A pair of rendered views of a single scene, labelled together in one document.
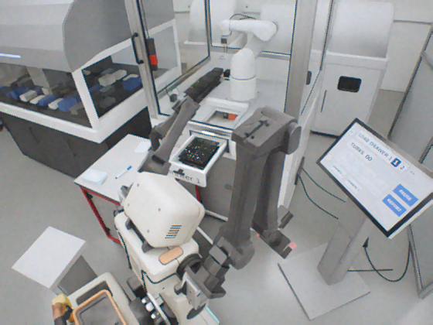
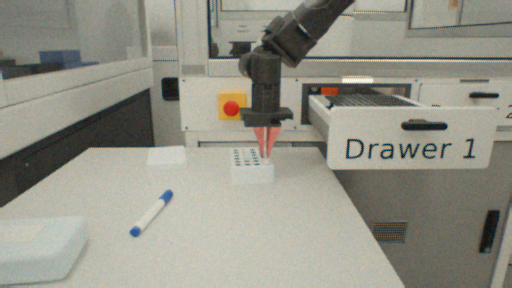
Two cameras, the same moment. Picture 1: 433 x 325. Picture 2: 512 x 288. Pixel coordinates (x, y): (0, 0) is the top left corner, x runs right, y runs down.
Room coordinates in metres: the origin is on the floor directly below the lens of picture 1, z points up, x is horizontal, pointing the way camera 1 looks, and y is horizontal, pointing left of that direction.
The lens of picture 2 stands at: (0.80, 0.69, 1.04)
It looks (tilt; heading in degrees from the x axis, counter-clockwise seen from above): 17 degrees down; 329
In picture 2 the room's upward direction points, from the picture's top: straight up
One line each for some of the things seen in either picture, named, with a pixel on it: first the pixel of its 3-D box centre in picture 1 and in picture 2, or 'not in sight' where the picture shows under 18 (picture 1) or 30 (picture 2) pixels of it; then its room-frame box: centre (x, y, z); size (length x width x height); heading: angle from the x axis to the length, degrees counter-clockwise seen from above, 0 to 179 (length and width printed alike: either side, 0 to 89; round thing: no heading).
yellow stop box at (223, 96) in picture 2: not in sight; (232, 105); (1.57, 0.29, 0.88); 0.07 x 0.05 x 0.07; 60
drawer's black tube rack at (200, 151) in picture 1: (199, 152); (371, 116); (1.32, 0.06, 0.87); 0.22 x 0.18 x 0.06; 150
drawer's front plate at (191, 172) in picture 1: (182, 172); (410, 138); (1.14, 0.16, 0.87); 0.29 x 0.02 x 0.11; 60
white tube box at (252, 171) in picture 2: not in sight; (250, 164); (1.39, 0.34, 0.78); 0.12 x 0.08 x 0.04; 155
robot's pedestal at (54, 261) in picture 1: (77, 285); not in sight; (0.73, 0.87, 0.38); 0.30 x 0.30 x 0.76; 66
